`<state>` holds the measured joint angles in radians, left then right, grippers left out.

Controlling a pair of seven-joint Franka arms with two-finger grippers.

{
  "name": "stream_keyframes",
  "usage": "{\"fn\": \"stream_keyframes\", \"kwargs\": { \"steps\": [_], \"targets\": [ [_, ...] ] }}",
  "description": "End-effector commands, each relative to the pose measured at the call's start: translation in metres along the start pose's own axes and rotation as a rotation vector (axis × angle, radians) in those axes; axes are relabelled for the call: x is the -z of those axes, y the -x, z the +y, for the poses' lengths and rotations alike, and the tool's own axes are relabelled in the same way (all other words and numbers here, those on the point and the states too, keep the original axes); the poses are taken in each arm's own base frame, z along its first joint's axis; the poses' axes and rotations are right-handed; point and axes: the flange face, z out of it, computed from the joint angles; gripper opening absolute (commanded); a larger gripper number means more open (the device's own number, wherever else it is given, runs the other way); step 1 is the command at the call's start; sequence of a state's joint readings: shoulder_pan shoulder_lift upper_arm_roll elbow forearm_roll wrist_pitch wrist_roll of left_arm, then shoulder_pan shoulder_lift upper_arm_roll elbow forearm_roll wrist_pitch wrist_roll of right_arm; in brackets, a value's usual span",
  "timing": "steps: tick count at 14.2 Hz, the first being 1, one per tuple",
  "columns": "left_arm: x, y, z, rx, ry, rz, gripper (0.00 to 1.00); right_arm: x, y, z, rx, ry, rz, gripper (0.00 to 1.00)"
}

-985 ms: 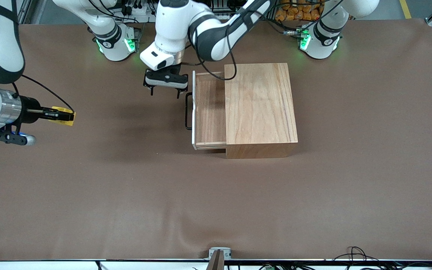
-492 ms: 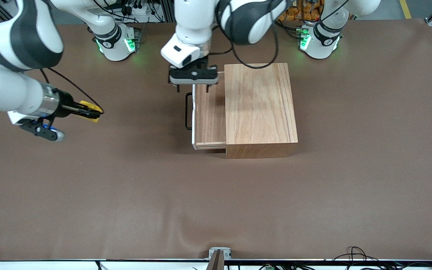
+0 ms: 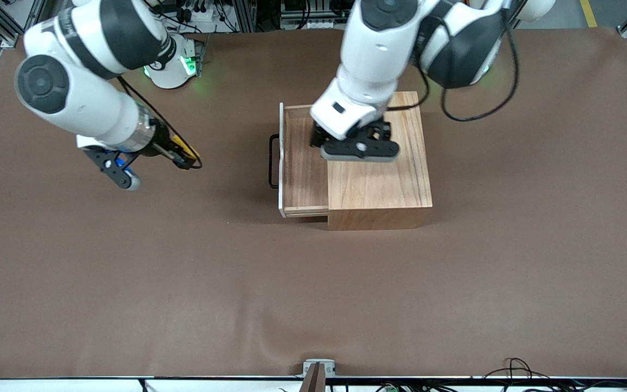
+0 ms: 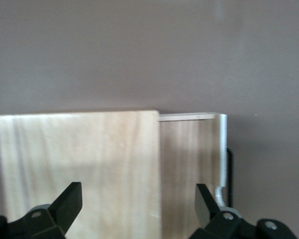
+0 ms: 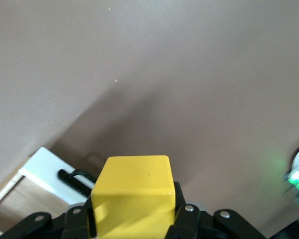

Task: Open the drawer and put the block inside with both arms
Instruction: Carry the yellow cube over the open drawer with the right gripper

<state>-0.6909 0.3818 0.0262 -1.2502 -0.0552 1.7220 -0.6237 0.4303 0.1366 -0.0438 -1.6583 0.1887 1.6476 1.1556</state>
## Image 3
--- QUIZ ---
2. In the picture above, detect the wooden drawer with white front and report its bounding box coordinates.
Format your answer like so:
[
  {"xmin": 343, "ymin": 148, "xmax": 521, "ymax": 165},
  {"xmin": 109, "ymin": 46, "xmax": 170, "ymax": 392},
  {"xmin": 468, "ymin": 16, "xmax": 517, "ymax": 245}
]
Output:
[{"xmin": 278, "ymin": 102, "xmax": 330, "ymax": 218}]

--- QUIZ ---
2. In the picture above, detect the black metal drawer handle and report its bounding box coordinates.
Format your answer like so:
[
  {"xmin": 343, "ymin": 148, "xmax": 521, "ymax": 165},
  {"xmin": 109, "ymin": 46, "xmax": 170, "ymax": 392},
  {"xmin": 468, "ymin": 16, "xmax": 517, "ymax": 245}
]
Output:
[{"xmin": 268, "ymin": 134, "xmax": 281, "ymax": 189}]

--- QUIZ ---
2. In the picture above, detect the light wooden drawer cabinet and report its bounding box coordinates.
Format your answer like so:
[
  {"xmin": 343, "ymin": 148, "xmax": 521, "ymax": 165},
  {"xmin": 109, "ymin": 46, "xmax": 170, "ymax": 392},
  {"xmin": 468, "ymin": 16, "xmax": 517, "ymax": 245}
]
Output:
[{"xmin": 327, "ymin": 91, "xmax": 434, "ymax": 231}]

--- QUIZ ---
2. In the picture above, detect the brown table cover sheet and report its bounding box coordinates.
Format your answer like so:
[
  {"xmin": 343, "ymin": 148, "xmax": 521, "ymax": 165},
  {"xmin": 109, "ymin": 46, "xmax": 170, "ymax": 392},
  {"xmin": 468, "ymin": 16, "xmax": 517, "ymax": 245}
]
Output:
[{"xmin": 0, "ymin": 27, "xmax": 627, "ymax": 379}]

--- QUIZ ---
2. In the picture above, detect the black equipment rack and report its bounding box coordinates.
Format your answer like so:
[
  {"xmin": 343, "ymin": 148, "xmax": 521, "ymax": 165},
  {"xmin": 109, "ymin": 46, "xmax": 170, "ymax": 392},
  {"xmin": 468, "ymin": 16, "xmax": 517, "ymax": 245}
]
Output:
[{"xmin": 256, "ymin": 0, "xmax": 347, "ymax": 30}]

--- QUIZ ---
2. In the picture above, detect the white power strip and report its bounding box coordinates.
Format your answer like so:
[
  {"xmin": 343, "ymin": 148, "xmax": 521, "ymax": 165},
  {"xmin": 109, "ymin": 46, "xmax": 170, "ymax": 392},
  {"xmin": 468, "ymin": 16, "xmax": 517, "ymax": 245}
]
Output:
[{"xmin": 175, "ymin": 0, "xmax": 222, "ymax": 23}]

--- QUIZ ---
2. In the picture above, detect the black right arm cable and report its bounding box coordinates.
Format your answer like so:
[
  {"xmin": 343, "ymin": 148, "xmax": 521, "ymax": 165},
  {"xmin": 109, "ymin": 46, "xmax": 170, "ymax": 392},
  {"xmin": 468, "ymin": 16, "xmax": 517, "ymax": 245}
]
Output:
[{"xmin": 116, "ymin": 76, "xmax": 204, "ymax": 170}]

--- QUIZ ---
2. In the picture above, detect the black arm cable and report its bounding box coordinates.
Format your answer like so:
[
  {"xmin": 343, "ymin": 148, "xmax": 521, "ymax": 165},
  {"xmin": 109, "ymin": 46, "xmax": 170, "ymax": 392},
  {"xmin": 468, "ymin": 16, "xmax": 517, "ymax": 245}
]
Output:
[
  {"xmin": 116, "ymin": 76, "xmax": 204, "ymax": 170},
  {"xmin": 384, "ymin": 11, "xmax": 520, "ymax": 122}
]

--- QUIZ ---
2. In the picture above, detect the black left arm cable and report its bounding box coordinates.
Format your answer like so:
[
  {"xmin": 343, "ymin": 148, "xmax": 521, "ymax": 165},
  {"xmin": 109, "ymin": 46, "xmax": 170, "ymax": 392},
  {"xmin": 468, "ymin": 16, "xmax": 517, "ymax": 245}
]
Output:
[{"xmin": 384, "ymin": 11, "xmax": 520, "ymax": 122}]

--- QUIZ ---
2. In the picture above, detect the grey bracket with brown post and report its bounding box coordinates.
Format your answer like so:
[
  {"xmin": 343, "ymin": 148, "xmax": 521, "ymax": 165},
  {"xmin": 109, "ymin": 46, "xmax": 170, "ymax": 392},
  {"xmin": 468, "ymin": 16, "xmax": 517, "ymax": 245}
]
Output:
[{"xmin": 300, "ymin": 358, "xmax": 337, "ymax": 392}]

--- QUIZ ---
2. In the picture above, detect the black cable loop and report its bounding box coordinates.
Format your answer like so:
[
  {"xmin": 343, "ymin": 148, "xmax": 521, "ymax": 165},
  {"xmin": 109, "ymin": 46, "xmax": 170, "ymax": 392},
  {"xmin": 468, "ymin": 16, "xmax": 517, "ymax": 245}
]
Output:
[{"xmin": 481, "ymin": 357, "xmax": 549, "ymax": 382}]

